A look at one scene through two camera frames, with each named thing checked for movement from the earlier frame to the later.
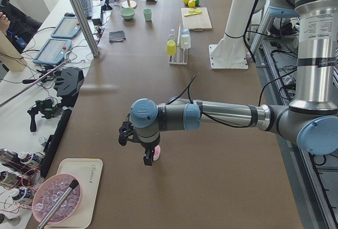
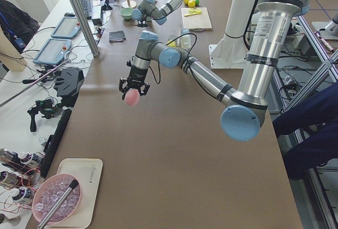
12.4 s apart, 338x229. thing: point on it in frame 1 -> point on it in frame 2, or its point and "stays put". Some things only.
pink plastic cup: [157, 153] -> [132, 97]
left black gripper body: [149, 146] -> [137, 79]
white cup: [185, 41] stays put
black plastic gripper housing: [67, 85] stays put
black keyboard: [87, 5] stays put
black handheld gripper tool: [46, 107] stays put
